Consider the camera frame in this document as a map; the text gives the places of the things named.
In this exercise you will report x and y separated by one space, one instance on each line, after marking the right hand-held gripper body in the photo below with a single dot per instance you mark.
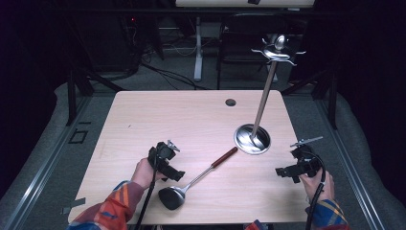
307 159

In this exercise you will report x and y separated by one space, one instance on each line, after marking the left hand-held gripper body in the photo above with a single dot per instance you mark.
163 152

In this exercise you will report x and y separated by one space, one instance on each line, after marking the person's left hand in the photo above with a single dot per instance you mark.
145 172

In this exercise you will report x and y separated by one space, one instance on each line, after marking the person's right hand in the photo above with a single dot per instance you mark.
319 187

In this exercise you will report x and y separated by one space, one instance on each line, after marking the steel utensil stand with hooks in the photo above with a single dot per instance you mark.
255 134

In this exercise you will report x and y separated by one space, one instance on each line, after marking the person's colourful clothing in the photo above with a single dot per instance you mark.
255 225

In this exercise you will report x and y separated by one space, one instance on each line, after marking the dark round table grommet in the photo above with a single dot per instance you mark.
230 102

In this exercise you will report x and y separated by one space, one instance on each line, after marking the grey tape strip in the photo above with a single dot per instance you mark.
74 205

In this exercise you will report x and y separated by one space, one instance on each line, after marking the white desk leg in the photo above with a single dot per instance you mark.
198 51

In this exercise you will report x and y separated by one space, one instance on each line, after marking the aluminium floor rail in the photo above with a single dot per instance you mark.
351 166
44 166

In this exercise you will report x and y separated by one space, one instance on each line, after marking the black metal frame leg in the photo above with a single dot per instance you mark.
72 96
332 99

